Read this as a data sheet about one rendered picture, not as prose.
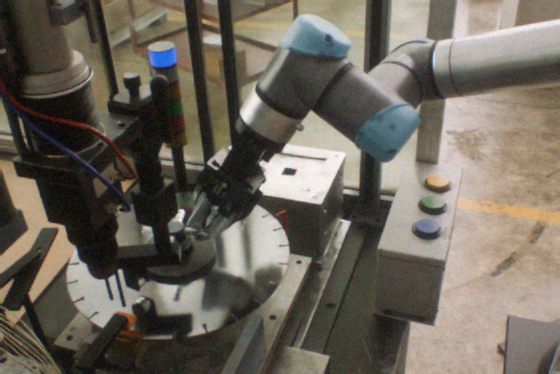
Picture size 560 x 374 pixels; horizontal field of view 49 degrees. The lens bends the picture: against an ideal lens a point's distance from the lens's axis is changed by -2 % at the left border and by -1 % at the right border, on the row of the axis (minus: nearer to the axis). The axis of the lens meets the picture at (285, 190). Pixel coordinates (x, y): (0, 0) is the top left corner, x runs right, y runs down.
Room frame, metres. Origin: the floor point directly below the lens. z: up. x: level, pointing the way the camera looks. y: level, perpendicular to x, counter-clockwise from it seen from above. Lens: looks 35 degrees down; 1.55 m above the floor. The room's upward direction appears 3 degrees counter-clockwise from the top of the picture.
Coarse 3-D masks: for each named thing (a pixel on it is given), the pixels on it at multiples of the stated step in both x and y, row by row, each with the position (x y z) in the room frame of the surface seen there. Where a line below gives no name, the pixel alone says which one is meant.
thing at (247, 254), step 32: (128, 224) 0.79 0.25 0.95; (256, 224) 0.77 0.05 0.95; (224, 256) 0.70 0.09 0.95; (256, 256) 0.70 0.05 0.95; (288, 256) 0.69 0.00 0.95; (96, 288) 0.64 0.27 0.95; (128, 288) 0.64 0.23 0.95; (160, 288) 0.64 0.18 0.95; (192, 288) 0.63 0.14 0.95; (224, 288) 0.63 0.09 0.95; (256, 288) 0.63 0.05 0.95; (96, 320) 0.58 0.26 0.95; (160, 320) 0.57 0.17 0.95; (192, 320) 0.57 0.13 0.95; (224, 320) 0.57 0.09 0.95
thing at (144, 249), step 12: (168, 228) 0.63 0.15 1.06; (156, 240) 0.62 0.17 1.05; (168, 240) 0.62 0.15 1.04; (120, 252) 0.63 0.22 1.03; (132, 252) 0.62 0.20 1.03; (144, 252) 0.62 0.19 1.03; (156, 252) 0.62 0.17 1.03; (168, 252) 0.62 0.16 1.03; (180, 252) 0.63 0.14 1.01; (120, 264) 0.61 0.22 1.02; (132, 264) 0.61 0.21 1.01; (144, 264) 0.62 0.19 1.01; (156, 264) 0.62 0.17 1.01; (168, 264) 0.62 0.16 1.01; (132, 276) 0.61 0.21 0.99; (144, 276) 0.63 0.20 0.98; (132, 288) 0.62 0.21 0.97
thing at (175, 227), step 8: (176, 216) 0.74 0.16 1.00; (168, 224) 0.71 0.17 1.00; (176, 224) 0.71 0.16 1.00; (144, 232) 0.71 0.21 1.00; (176, 232) 0.69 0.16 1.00; (184, 232) 0.70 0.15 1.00; (192, 232) 0.70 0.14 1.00; (200, 232) 0.70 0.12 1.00; (176, 240) 0.69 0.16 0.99; (184, 240) 0.70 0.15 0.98
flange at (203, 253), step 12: (192, 240) 0.73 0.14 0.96; (192, 252) 0.70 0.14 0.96; (204, 252) 0.70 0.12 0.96; (180, 264) 0.67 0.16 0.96; (192, 264) 0.67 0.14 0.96; (204, 264) 0.67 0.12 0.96; (156, 276) 0.66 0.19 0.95; (168, 276) 0.65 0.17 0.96; (180, 276) 0.65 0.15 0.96; (192, 276) 0.66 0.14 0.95
